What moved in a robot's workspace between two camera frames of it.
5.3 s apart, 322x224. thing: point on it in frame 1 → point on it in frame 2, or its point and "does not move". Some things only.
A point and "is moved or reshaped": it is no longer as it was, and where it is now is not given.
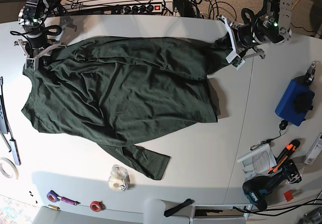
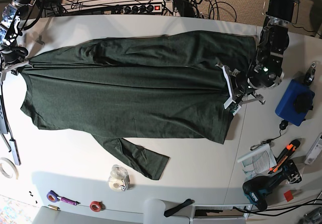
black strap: [168, 212] does not move
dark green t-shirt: [115, 91] is moved or reshaped
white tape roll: [3, 159] does not move
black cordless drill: [256, 188] does not move
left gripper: [43, 53] → [12, 58]
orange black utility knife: [281, 157] does not move
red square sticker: [288, 196] does not move
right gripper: [243, 43] → [237, 95]
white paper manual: [258, 161] does not move
